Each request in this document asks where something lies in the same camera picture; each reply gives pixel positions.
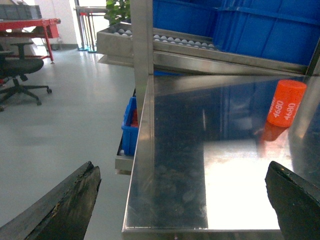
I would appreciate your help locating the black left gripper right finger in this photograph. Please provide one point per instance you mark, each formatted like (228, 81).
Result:
(295, 201)

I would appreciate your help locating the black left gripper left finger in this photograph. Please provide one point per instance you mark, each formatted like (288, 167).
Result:
(63, 213)

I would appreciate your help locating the orange cylindrical capacitor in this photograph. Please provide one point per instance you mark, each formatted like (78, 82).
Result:
(285, 103)

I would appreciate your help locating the small blue parts bin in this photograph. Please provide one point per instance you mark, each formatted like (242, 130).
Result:
(129, 129)

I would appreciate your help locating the black office chair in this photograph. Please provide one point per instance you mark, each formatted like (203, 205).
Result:
(20, 67)

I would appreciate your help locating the large blue plastic crate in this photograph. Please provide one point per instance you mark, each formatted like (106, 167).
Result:
(281, 30)

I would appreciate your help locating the red metal workbench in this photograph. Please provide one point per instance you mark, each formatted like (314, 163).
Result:
(44, 28)

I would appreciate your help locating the grey crate on workbench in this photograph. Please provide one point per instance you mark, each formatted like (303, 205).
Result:
(20, 12)

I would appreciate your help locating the green potted plant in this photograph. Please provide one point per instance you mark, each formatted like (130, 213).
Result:
(117, 11)

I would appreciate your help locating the steel roller rack frame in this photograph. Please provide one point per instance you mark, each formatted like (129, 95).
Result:
(133, 45)

